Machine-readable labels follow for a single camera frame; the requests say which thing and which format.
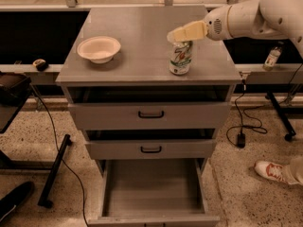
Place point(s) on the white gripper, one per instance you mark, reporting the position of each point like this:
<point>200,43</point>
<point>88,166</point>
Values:
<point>215,26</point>

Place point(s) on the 7up soda can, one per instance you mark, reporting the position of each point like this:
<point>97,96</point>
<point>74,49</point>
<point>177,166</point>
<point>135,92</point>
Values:
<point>180,56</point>

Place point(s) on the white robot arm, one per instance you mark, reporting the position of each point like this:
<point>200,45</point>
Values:
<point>255,19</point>

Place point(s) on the grey top drawer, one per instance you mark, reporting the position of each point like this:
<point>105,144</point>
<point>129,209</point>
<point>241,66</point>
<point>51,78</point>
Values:
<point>149,116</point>

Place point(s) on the grey drawer cabinet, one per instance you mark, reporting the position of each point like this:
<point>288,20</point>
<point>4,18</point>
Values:
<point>139,72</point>

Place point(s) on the grey middle drawer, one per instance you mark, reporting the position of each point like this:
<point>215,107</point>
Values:
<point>150,149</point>

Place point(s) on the grey open bottom drawer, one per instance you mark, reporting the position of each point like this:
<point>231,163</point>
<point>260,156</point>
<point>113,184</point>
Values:
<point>153,193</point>

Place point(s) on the small clear bottle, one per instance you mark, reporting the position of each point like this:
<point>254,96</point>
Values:
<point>273,56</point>

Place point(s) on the black wheeled stand leg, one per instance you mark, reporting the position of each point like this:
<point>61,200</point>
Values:
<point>289,128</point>

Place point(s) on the white red sneaker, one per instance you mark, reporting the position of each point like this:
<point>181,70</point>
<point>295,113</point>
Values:
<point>270,171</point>

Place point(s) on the black yellow tape measure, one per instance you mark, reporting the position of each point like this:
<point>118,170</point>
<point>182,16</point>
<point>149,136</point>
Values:
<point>40,64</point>

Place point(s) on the beige trouser leg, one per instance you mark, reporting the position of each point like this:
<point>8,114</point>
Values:
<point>293,172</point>

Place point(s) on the dark side table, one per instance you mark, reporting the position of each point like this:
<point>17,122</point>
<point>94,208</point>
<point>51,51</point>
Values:
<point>14,92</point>

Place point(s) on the black table leg stand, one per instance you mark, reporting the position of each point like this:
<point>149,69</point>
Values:
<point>44,201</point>

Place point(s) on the black shoe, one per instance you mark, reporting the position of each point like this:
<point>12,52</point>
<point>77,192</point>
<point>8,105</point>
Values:
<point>15,198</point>

